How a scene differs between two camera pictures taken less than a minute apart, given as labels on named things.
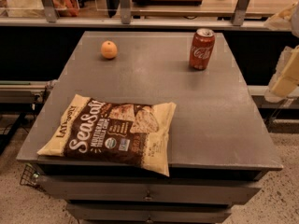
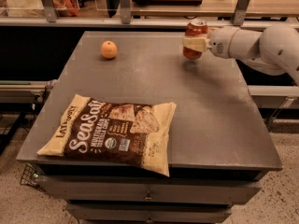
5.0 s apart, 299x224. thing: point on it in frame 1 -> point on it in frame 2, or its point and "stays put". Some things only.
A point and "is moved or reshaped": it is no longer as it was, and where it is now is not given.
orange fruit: (108, 49) stays put
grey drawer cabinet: (219, 148) stays put
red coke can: (202, 48) is moved or reshaped
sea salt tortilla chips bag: (96, 129) stays put
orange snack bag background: (64, 1) stays put
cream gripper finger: (285, 80) -> (218, 44)
